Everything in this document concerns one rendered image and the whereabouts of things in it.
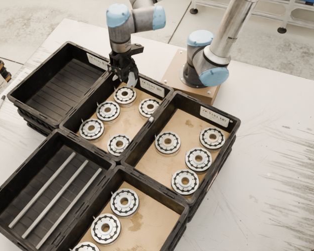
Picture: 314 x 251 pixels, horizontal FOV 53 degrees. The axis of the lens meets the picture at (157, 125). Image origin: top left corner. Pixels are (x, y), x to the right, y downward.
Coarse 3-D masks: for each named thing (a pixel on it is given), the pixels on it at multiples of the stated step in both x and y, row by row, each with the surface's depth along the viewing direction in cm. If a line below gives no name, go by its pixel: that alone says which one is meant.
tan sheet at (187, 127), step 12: (180, 120) 134; (192, 120) 134; (180, 132) 131; (192, 132) 131; (192, 144) 128; (144, 156) 126; (156, 156) 125; (180, 156) 125; (144, 168) 123; (156, 168) 122; (168, 168) 122; (180, 168) 122; (156, 180) 120; (168, 180) 119
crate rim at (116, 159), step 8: (104, 80) 135; (152, 80) 134; (96, 88) 133; (168, 88) 131; (88, 96) 131; (168, 96) 129; (80, 104) 129; (160, 104) 127; (72, 112) 127; (64, 120) 125; (64, 128) 122; (144, 128) 121; (80, 136) 120; (136, 136) 119; (88, 144) 118; (128, 144) 117; (104, 152) 116; (120, 160) 114
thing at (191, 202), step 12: (216, 108) 125; (156, 120) 123; (240, 120) 121; (144, 132) 120; (228, 144) 116; (216, 156) 113; (132, 168) 112; (204, 180) 108; (168, 192) 106; (192, 204) 105
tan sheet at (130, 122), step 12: (144, 96) 142; (120, 108) 139; (132, 108) 139; (120, 120) 136; (132, 120) 135; (144, 120) 135; (108, 132) 132; (120, 132) 132; (132, 132) 132; (96, 144) 130
